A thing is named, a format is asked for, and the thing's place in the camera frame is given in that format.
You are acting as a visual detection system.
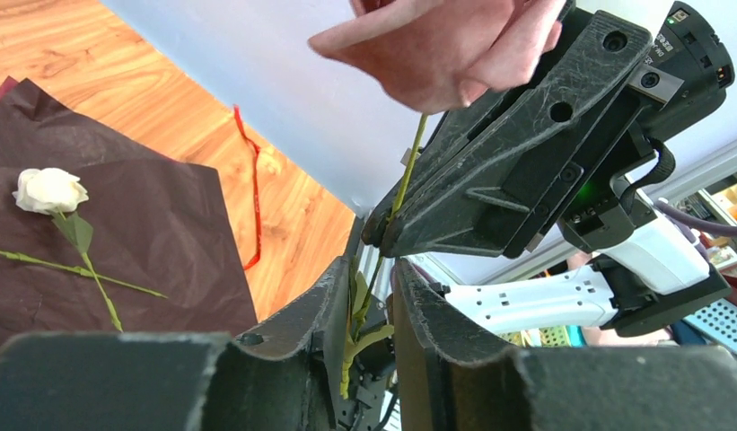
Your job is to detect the white artificial rose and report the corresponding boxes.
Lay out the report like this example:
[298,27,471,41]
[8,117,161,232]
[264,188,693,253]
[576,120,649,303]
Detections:
[13,167,124,332]

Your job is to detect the dark pink artificial flower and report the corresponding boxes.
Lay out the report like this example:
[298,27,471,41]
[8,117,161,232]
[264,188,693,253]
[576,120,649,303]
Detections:
[307,0,568,400]

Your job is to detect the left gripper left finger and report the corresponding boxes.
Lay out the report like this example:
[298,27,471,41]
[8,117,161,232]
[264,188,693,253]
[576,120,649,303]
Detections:
[0,257,350,430]

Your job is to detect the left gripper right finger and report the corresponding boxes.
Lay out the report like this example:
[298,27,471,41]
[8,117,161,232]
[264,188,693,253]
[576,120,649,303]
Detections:
[393,259,737,430]

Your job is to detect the red ribbon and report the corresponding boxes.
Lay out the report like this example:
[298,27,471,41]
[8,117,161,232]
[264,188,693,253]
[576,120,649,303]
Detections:
[233,104,262,270]

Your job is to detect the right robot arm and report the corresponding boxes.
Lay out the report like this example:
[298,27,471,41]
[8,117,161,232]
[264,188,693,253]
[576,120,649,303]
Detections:
[362,2,734,337]

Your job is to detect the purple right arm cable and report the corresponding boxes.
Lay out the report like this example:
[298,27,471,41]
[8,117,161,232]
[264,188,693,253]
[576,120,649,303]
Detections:
[653,198,737,241]

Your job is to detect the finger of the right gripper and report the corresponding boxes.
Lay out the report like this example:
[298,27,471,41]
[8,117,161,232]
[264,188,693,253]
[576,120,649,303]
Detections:
[361,89,523,247]

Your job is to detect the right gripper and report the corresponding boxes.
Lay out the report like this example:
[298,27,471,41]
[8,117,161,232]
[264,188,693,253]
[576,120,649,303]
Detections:
[380,1,734,259]

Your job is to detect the purple artificial flower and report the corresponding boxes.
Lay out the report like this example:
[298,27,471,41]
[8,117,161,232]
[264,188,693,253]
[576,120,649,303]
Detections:
[0,250,167,299]

